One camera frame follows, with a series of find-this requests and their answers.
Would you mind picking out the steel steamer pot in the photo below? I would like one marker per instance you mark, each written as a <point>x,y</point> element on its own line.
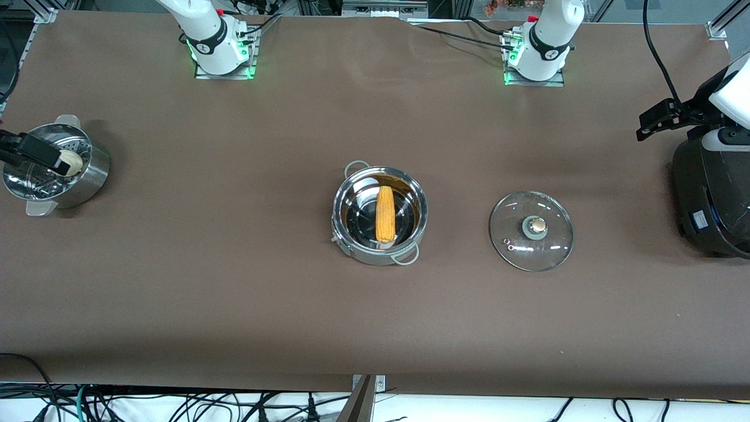
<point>88,181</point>

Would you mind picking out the glass pot lid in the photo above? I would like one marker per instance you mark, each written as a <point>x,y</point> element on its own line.
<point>534,227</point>

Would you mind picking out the white steamed bun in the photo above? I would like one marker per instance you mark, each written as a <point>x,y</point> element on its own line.
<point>73,164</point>

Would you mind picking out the brown table cover sheet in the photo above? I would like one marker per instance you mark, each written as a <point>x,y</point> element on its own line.
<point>375,322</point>

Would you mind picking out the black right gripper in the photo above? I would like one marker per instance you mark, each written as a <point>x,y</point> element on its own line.
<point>26,150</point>

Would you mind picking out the grey metal bar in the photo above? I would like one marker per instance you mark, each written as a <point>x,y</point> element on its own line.
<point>357,407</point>

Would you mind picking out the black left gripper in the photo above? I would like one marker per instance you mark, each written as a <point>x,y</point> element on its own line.
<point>693,113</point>

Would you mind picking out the aluminium side rail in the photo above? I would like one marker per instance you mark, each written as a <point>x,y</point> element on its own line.
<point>24,46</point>

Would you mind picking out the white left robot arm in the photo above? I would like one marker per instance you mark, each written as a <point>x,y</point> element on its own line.
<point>548,41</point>

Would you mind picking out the yellow corn cob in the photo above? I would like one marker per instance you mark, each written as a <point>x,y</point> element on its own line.
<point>385,214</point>

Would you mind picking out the colourful flowers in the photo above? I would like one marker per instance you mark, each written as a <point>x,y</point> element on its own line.
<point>498,7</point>

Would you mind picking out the grey metal box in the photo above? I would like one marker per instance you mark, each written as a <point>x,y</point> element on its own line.
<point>387,9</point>

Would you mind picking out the stainless steel pot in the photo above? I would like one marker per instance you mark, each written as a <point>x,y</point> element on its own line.
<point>357,217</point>

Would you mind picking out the black rice cooker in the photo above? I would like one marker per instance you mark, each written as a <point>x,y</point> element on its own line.
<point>715,205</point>

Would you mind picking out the small aluminium bracket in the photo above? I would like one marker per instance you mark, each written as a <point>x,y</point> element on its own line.
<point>379,384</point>

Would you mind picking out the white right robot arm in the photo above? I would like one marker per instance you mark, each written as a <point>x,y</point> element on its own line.
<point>211,41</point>

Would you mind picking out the aluminium frame profile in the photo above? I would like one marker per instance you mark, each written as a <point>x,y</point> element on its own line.
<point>47,14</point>
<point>718,29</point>

